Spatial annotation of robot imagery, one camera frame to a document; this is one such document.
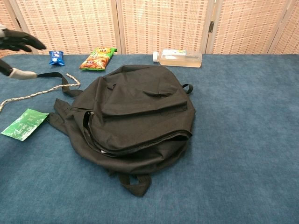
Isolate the blue cookie packet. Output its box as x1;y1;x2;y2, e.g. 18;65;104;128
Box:
48;50;65;67

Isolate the green orange snack bag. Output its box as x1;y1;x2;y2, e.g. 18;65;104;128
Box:
79;47;117;71

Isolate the clear drink bottle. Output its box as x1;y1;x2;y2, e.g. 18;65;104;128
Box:
152;49;203;69

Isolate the woven folding screen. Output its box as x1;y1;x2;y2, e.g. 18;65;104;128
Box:
0;0;299;59

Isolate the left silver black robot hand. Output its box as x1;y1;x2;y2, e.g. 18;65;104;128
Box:
0;24;47;80

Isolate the braided white rope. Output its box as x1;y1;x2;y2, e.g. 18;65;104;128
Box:
0;72;81;115

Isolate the black backpack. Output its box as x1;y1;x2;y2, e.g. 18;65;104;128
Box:
36;64;196;197

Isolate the green sachet packet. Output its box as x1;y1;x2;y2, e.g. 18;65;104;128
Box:
0;108;50;142

